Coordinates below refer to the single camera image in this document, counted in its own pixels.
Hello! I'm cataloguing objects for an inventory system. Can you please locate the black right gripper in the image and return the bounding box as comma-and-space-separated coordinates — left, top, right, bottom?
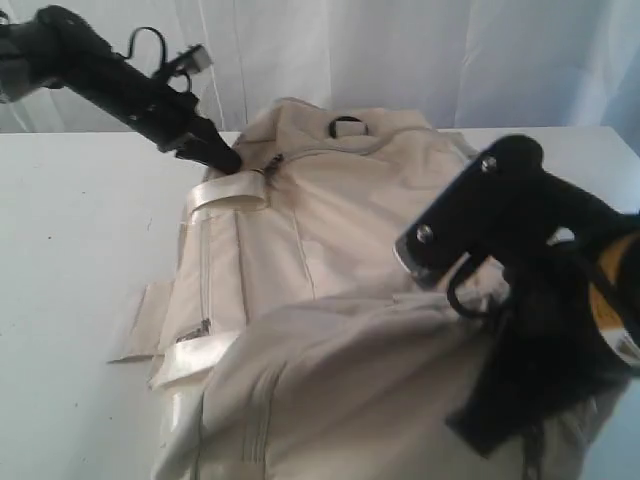
448, 172, 630, 443

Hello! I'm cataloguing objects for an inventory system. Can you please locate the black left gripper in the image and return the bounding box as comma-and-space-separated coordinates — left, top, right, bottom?
102, 60, 242, 174

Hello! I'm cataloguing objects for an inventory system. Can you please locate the cream duffel bag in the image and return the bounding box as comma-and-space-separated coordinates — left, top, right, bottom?
122, 99, 626, 479

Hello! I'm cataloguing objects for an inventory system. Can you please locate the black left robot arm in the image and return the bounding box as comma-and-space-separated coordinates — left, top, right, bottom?
1, 5, 242, 175

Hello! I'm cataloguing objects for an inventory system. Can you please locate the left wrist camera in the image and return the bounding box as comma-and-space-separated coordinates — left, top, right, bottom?
166, 44, 213, 76

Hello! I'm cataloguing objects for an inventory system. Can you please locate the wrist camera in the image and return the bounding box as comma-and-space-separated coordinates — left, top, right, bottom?
394, 134, 544, 288
166, 44, 213, 76

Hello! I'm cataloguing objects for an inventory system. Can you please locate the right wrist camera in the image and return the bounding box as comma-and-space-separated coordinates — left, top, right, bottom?
394, 134, 544, 288

